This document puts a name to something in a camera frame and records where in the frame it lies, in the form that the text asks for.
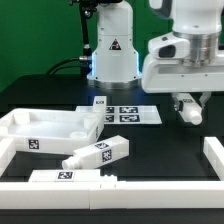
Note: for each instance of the white L-shaped fence wall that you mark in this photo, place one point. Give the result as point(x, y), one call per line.
point(108, 192)

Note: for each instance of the white desk tabletop tray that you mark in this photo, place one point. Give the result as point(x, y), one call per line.
point(51, 131)

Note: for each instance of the white marker base plate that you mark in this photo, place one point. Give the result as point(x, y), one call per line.
point(132, 115)

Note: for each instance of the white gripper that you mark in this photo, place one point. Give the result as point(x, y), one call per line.
point(170, 76)

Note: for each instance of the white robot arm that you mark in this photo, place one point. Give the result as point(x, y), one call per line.
point(188, 59)

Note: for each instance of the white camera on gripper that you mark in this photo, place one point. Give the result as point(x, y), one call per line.
point(169, 47)

